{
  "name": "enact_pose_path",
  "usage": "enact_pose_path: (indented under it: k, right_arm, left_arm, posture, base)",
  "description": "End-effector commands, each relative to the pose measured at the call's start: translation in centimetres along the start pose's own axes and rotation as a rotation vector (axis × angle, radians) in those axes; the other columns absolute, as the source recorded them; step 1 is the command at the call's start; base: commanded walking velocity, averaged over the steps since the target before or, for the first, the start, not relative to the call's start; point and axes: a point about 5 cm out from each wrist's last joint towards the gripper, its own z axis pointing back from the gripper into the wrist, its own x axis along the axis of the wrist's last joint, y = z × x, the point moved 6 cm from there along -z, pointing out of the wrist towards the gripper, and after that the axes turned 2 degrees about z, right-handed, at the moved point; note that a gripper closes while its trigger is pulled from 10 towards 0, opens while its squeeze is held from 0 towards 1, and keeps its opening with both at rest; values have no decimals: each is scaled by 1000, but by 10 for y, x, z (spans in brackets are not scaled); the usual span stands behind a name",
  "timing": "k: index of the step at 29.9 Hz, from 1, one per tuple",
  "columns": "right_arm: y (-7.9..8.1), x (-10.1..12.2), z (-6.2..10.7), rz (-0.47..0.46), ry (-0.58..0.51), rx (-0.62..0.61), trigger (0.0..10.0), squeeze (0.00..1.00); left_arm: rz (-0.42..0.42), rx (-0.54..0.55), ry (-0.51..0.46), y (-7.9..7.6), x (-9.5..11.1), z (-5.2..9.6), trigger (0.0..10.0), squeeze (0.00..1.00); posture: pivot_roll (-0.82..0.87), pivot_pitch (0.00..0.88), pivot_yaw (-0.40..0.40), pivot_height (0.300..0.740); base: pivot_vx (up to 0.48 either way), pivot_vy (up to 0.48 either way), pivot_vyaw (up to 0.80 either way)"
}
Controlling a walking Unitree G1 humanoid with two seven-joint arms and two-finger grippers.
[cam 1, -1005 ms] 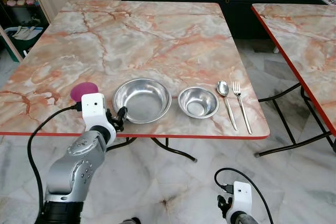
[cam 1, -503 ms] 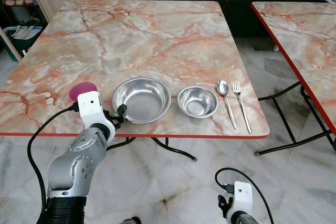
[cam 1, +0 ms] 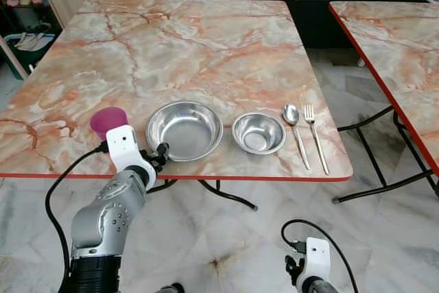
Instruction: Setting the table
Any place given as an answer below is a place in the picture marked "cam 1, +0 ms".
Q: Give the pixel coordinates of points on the purple plastic cup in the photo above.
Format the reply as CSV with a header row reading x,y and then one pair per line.
x,y
108,121

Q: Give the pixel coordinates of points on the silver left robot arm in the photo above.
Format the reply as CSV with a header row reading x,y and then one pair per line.
x,y
106,221

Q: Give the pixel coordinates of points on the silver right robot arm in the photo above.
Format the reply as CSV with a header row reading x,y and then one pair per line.
x,y
319,287

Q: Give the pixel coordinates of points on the large steel bowl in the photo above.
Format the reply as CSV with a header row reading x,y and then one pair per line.
x,y
184,130

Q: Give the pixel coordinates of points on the marble folding table red edge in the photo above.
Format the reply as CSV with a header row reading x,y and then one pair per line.
x,y
171,53
398,46

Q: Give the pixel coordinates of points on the small steel bowl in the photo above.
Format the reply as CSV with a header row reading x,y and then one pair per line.
x,y
258,134

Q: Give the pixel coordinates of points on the black robot foot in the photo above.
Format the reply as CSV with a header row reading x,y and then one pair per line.
x,y
169,288

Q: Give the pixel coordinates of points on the steel spoon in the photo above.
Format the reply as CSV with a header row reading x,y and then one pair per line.
x,y
291,113

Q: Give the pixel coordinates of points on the steel fork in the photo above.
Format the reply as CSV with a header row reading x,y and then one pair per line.
x,y
313,127

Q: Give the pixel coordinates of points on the green storage bin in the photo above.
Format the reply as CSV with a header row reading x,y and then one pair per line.
x,y
20,60

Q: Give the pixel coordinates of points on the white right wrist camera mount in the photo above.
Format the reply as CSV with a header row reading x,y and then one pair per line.
x,y
317,255

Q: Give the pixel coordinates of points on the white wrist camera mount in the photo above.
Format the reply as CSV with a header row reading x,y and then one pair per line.
x,y
317,255
124,147

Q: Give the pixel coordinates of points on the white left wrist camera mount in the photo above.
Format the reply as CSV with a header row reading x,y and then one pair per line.
x,y
124,147

